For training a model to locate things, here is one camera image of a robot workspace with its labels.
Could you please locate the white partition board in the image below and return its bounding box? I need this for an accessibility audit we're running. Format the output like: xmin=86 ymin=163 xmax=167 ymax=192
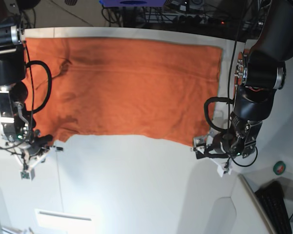
xmin=232 ymin=174 xmax=276 ymax=234

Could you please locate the blue box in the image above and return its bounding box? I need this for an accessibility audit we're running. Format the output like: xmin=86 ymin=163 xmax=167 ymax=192
xmin=99 ymin=0 xmax=170 ymax=7

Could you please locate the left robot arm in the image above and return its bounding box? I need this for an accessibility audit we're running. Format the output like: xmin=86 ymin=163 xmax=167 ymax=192
xmin=193 ymin=0 xmax=293 ymax=176

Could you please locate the orange t-shirt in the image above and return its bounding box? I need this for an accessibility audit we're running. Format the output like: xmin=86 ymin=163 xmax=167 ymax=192
xmin=27 ymin=38 xmax=222 ymax=145

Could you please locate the green tape roll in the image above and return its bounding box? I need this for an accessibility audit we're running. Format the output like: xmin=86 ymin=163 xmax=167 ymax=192
xmin=273 ymin=161 xmax=286 ymax=176

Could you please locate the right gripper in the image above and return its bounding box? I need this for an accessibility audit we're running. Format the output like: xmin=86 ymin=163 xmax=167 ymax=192
xmin=14 ymin=130 xmax=64 ymax=180

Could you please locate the black keyboard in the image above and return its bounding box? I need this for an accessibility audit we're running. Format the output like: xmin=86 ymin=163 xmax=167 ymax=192
xmin=255 ymin=180 xmax=293 ymax=234

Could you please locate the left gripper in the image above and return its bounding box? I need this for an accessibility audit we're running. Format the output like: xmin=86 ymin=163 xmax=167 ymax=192
xmin=191 ymin=131 xmax=233 ymax=177

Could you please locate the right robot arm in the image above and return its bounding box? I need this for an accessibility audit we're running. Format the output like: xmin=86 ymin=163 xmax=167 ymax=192
xmin=0 ymin=0 xmax=53 ymax=180

